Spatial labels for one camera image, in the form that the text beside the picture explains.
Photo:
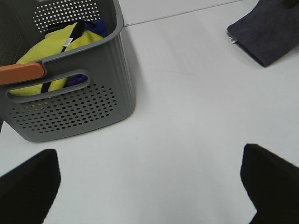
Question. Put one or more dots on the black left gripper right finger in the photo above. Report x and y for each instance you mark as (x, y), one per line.
(272, 184)

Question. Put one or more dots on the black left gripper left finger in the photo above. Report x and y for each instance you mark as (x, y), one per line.
(28, 191)

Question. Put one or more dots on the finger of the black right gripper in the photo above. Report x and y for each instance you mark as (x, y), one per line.
(290, 3)

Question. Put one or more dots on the dark grey towel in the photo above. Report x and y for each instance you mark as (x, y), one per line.
(268, 32)

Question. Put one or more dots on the grey perforated plastic basket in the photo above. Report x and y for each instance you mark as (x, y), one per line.
(106, 97)

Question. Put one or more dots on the yellow-green towel in basket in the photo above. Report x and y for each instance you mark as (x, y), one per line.
(57, 39)

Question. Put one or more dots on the purple cloth in basket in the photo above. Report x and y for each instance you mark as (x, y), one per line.
(86, 32)

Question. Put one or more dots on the orange basket handle piece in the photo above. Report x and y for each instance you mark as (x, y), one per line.
(16, 73)

